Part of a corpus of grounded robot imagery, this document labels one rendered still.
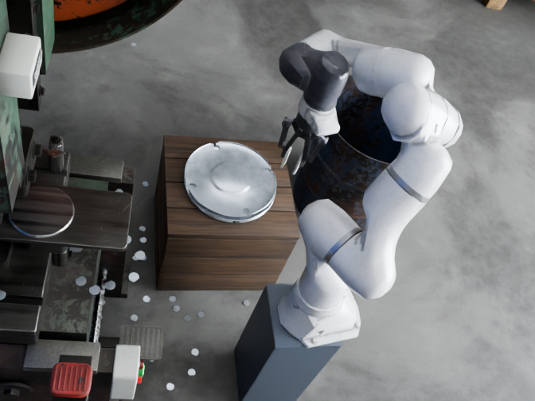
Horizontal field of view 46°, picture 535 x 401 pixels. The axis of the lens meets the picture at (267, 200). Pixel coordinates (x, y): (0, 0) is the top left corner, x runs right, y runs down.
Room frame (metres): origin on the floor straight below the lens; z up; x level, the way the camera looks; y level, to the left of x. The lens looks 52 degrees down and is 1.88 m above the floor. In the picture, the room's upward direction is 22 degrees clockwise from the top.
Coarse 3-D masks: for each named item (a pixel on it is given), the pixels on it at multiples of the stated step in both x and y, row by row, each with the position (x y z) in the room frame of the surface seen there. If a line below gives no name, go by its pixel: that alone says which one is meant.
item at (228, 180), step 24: (216, 144) 1.34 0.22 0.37; (240, 144) 1.37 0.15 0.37; (192, 168) 1.21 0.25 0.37; (216, 168) 1.24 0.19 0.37; (240, 168) 1.28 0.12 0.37; (264, 168) 1.32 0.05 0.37; (192, 192) 1.12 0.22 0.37; (216, 192) 1.16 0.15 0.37; (240, 192) 1.19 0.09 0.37; (264, 192) 1.23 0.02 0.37
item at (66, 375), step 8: (56, 368) 0.36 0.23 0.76; (64, 368) 0.37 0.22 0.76; (72, 368) 0.37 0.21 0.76; (80, 368) 0.38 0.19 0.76; (88, 368) 0.38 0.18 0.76; (56, 376) 0.35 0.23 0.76; (64, 376) 0.35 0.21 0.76; (72, 376) 0.36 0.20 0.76; (80, 376) 0.36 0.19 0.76; (88, 376) 0.37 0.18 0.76; (56, 384) 0.34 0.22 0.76; (64, 384) 0.34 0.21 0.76; (72, 384) 0.35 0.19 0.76; (80, 384) 0.35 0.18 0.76; (88, 384) 0.36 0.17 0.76; (56, 392) 0.32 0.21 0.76; (64, 392) 0.33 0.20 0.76; (72, 392) 0.33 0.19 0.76; (80, 392) 0.34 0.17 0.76; (88, 392) 0.35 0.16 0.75
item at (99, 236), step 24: (48, 192) 0.68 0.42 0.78; (72, 192) 0.70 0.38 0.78; (96, 192) 0.72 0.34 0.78; (120, 192) 0.75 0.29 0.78; (24, 216) 0.60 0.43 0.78; (48, 216) 0.62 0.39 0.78; (72, 216) 0.64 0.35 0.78; (96, 216) 0.67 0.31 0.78; (120, 216) 0.69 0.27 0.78; (0, 240) 0.54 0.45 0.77; (24, 240) 0.56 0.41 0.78; (48, 240) 0.58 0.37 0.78; (72, 240) 0.60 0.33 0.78; (96, 240) 0.62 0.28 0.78; (120, 240) 0.64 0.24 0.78
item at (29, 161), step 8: (24, 128) 0.66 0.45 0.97; (32, 128) 0.67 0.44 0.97; (24, 136) 0.65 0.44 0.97; (32, 136) 0.65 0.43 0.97; (24, 144) 0.63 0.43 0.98; (32, 144) 0.65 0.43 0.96; (24, 152) 0.62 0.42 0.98; (32, 152) 0.64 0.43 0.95; (40, 152) 0.65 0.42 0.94; (24, 160) 0.60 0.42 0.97; (32, 160) 0.64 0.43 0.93; (32, 168) 0.63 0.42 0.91; (24, 176) 0.58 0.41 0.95; (32, 176) 0.60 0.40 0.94; (24, 184) 0.58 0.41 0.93; (24, 192) 0.58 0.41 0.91
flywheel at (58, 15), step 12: (60, 0) 0.94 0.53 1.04; (72, 0) 0.95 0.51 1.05; (84, 0) 0.96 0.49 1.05; (96, 0) 0.96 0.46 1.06; (108, 0) 0.97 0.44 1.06; (120, 0) 0.98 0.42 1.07; (60, 12) 0.94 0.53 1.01; (72, 12) 0.95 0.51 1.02; (84, 12) 0.96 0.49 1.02; (96, 12) 0.96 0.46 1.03
